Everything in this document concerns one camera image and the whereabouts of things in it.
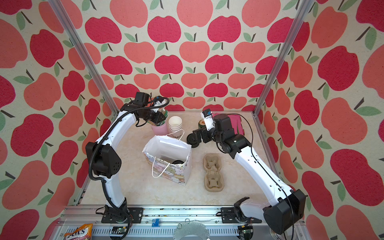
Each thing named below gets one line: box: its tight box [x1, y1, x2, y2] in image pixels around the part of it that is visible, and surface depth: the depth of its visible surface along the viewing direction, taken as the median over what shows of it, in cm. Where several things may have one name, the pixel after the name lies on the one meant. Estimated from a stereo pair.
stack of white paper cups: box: [168, 115, 183, 139], surface depth 98 cm
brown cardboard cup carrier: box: [203, 153, 225, 193], surface depth 84 cm
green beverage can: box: [198, 119, 206, 129], surface depth 103 cm
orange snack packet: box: [64, 223, 94, 240], surface depth 68 cm
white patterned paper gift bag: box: [142, 135, 193, 186], surface depth 76 cm
